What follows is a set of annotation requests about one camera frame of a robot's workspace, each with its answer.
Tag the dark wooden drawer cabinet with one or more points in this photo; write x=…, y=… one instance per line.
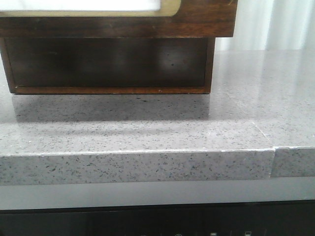
x=209, y=64

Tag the white sheer curtain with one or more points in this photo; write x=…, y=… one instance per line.
x=272, y=25

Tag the black appliance control panel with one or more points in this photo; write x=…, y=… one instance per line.
x=287, y=218

